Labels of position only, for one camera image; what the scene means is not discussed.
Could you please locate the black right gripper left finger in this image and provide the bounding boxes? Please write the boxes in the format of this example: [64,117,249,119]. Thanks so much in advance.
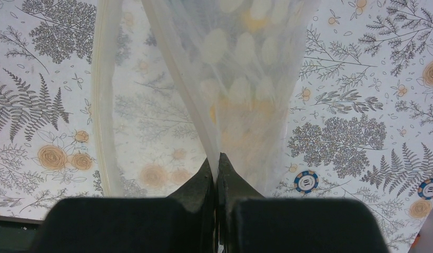
[30,161,215,252]

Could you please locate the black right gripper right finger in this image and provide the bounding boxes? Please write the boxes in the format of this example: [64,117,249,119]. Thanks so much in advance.
[216,153,388,252]

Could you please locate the clear zip top bag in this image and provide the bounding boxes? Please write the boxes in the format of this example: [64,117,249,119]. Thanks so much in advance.
[91,0,322,198]

